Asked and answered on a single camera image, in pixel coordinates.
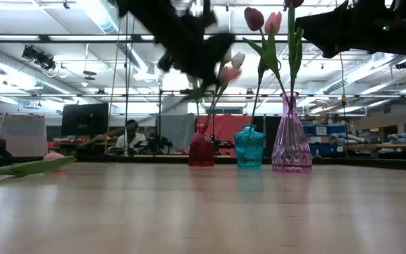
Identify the black background robot rig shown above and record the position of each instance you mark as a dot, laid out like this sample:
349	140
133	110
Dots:
157	144

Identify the black monitor screen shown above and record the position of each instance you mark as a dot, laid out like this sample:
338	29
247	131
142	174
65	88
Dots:
83	120

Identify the grey hanging cloth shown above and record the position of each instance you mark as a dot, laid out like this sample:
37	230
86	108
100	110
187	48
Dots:
178	130

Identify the blue storage bin shelf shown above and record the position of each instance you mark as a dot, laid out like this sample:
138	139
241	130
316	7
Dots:
324	150

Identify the purple glass vase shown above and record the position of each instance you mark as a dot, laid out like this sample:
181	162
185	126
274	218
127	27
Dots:
292	148

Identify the pale blue robot arm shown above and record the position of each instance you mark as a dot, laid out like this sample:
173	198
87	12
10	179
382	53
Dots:
400	137
345	137

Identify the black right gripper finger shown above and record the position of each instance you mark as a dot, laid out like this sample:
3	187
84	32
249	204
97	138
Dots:
340	44
333	21

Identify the red cloth panel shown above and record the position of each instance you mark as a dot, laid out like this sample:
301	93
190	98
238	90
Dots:
226	130

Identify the teal glass vase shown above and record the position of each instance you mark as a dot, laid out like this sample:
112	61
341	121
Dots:
249	148

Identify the white ceiling air vent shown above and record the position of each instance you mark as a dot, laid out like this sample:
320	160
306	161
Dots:
379	58

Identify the black ceiling speaker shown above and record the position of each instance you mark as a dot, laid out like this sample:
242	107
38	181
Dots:
404	64

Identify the black table border rail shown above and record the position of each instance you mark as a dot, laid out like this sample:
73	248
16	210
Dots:
365	164

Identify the pale cloth covered panel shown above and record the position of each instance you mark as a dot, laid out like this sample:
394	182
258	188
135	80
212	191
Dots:
19	135

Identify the black metal frame stand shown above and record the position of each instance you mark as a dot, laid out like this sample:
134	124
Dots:
160	116

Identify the black overhead light bar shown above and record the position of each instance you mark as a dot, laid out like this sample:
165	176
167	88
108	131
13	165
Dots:
44	38

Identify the black ceiling track lights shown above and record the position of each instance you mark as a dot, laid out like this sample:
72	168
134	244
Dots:
44	63

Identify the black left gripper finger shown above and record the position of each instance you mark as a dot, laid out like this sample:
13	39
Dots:
213	77
196	78

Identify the wooden workbench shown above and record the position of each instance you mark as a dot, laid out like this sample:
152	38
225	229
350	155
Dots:
393	145

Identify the red glass vase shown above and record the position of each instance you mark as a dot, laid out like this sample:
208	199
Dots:
201	148

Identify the person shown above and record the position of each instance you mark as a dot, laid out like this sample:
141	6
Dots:
130	141

